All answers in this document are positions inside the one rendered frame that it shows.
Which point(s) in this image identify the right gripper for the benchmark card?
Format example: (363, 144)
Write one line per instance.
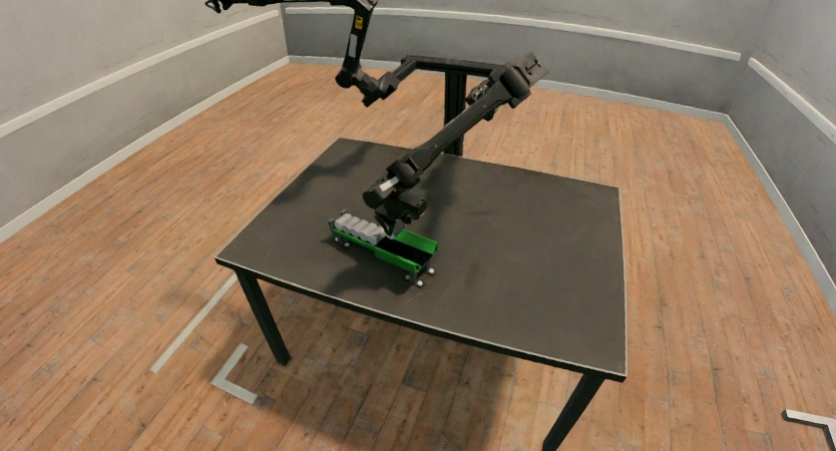
(225, 4)

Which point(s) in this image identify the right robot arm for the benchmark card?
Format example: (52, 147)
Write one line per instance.
(349, 75)

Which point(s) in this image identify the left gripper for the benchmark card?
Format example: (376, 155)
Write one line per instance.
(385, 217)

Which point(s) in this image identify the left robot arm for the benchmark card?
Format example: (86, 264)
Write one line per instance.
(404, 176)

